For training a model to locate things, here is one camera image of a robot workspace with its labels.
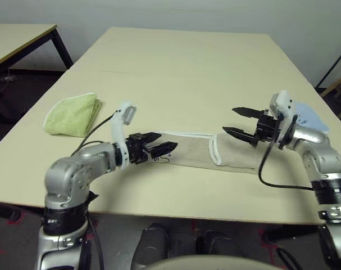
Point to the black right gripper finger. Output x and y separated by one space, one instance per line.
247 113
240 135

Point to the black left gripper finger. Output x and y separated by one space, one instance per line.
163 149
151 137

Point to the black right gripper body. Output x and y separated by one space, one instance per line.
267 126

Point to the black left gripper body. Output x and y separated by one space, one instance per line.
136 149

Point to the beige towel with white trim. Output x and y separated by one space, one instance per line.
192 152

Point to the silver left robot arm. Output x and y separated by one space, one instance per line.
72 174

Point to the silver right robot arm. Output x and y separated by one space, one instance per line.
322 160

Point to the folded blue towel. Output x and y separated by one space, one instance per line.
310 115

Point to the folded green towel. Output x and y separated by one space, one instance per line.
69 118

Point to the black tripod stand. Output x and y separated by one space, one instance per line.
331 69

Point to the black robot left foot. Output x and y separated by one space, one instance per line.
153 244

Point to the black robot foot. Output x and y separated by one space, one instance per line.
215 243
153 244

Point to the black robot right foot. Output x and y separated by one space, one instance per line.
215 243

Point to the grey robot torso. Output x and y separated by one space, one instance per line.
215 264

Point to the side table with black legs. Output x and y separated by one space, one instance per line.
18 39

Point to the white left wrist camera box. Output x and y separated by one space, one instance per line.
118 126

